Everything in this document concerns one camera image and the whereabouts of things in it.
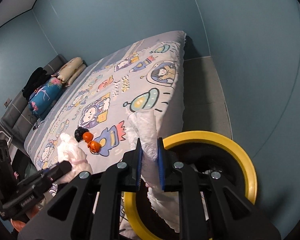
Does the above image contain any black crumpled trash ball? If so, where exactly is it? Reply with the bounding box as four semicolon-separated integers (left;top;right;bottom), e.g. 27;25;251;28
74;127;89;142

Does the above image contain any white crumpled paper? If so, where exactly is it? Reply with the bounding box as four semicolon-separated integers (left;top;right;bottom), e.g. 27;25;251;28
56;133;93;184

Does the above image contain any grey padded headboard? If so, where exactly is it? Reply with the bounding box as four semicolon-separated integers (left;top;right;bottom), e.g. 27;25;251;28
1;54;66;144

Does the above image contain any blue floral folded quilt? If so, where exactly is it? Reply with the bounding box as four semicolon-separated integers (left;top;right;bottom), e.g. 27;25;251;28
29;77;63;120

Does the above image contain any person's left hand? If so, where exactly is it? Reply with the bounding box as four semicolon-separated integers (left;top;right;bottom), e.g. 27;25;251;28
10;205;40;232

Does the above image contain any cartoon space print bed sheet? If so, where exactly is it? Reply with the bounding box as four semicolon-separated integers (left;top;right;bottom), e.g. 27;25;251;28
24;31;186;173

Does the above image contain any beige folded blanket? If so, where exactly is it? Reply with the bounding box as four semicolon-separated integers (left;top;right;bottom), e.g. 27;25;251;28
55;57;86;87

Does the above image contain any black clothing pile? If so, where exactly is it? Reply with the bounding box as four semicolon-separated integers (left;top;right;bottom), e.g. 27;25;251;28
22;67;51;101

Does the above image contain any orange trash piece upper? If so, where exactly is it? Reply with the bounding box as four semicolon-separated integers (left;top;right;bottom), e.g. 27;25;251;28
82;132;94;143

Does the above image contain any white tissue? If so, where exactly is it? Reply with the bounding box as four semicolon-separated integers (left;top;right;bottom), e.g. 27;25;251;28
127;110;180;233

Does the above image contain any yellow rimmed black trash bin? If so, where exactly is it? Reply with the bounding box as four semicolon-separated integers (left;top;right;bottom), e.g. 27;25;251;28
123;130;258;240

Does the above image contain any orange trash piece lower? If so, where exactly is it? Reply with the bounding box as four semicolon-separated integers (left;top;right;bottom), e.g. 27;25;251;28
88;140;101;154

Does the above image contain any orange trash piece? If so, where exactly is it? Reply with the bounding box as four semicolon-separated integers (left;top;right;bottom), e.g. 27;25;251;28
88;140;101;154
82;132;94;143

